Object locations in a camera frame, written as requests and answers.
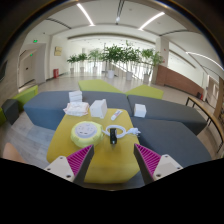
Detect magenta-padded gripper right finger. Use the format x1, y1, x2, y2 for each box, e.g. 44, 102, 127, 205
133, 143, 184, 185

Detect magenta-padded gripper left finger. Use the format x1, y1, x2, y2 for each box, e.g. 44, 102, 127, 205
43, 143, 95, 184

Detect dark multi-port charger block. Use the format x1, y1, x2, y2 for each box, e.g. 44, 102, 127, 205
109, 127, 118, 145

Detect grey upholstered seat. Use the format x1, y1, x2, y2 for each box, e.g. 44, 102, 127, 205
23, 90, 133, 132
127, 94, 208, 136
129, 116, 213, 168

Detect round white yellow-green power strip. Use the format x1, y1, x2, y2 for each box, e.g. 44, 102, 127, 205
69, 120, 105, 149

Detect soft tissue pack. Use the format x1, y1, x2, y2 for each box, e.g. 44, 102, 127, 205
63, 101, 90, 117

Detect white cube box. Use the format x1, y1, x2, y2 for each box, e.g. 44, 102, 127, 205
133, 103, 148, 119

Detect large white box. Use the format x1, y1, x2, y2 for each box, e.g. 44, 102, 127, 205
89, 98, 109, 120

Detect white tube with red print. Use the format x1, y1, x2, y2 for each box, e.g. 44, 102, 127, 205
110, 109, 124, 121

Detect small white stacked box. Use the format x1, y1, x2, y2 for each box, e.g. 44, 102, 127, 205
68, 90, 84, 103

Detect dark grey pouf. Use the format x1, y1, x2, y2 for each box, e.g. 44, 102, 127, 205
1, 98, 20, 125

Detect green upholstered seat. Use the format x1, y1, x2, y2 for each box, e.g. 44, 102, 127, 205
0, 84, 39, 126
124, 84, 165, 100
77, 79, 123, 94

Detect group of potted plants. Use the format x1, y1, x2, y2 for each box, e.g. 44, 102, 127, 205
66, 41, 165, 84

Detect group of ceiling strip lights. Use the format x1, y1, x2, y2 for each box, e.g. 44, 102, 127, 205
76, 2, 224, 69

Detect white coiled cable with plug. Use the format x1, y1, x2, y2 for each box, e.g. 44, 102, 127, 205
101, 124, 142, 139

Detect wooden bench with black frame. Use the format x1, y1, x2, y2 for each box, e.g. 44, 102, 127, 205
185, 95, 224, 154

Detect black wall screen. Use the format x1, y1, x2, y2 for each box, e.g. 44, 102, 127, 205
0, 59, 8, 83

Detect framed wall picture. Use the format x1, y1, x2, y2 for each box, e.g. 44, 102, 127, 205
54, 45, 63, 57

